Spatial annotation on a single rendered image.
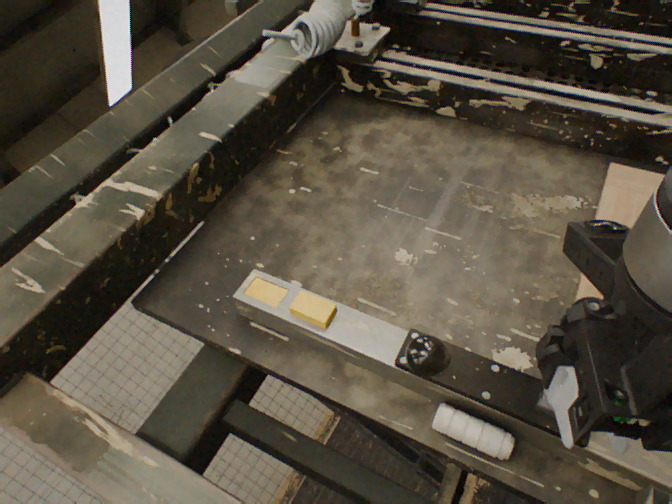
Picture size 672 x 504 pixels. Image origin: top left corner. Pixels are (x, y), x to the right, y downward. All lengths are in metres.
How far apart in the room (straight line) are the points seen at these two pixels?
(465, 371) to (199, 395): 0.33
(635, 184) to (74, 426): 0.81
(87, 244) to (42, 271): 0.06
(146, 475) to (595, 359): 0.41
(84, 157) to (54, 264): 0.61
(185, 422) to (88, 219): 0.29
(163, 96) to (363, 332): 0.97
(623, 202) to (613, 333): 0.49
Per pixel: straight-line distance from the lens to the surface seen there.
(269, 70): 0.92
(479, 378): 0.54
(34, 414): 0.62
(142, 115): 1.34
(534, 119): 0.92
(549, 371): 0.41
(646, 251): 0.27
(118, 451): 0.56
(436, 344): 0.43
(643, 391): 0.32
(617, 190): 0.84
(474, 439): 0.54
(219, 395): 0.64
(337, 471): 0.61
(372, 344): 0.56
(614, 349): 0.34
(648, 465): 0.57
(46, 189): 1.21
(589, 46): 1.11
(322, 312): 0.57
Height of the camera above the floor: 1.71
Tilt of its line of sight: 7 degrees down
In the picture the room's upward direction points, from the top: 51 degrees counter-clockwise
